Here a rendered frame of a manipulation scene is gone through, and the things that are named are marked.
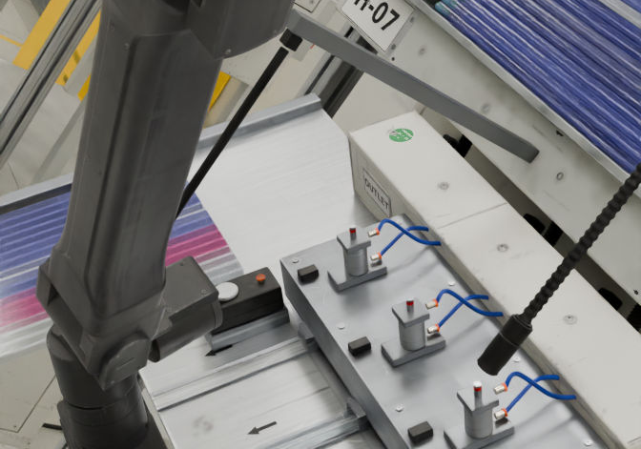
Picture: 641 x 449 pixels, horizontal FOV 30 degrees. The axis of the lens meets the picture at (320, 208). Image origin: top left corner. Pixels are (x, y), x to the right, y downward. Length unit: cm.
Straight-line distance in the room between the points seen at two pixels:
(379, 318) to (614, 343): 20
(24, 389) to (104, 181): 195
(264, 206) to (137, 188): 65
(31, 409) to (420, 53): 155
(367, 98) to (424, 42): 244
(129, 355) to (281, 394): 30
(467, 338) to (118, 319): 37
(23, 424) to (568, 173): 176
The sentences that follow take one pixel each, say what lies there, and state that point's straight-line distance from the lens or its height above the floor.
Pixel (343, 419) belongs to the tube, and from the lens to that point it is 104.
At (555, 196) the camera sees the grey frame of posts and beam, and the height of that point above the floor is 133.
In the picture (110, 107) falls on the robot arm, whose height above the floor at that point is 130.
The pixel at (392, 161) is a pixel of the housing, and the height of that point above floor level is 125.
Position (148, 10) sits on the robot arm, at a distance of 54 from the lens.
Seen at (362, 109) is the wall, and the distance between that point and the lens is 374.
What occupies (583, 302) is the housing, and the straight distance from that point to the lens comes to 104.
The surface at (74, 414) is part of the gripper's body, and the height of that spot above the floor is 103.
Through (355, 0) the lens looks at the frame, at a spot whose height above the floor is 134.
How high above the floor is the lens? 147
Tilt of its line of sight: 15 degrees down
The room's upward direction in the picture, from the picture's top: 35 degrees clockwise
